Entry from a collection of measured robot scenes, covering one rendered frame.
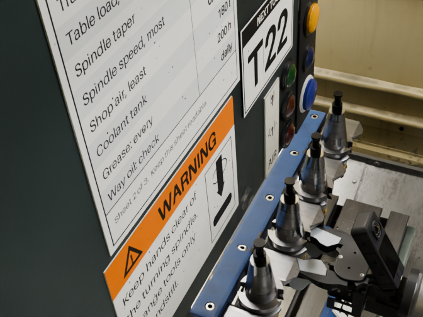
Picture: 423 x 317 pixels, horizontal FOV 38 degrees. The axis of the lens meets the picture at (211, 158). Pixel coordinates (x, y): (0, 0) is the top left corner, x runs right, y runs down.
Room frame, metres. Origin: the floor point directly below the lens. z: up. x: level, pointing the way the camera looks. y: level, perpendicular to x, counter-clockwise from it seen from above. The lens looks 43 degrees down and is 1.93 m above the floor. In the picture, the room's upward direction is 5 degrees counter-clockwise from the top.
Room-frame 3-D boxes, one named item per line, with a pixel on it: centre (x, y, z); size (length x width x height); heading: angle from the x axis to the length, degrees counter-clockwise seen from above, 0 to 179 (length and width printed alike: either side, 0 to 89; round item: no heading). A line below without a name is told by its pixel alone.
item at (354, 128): (0.83, -0.24, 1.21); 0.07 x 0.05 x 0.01; 61
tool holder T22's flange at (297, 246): (0.59, -0.10, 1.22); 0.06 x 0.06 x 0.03
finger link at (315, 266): (0.55, -0.11, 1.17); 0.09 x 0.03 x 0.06; 74
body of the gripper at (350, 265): (0.52, -0.22, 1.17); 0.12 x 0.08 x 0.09; 61
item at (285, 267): (0.54, -0.08, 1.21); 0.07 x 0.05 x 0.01; 61
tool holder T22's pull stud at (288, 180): (0.59, -0.10, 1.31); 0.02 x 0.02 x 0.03
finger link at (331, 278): (0.53, -0.15, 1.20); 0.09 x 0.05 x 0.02; 74
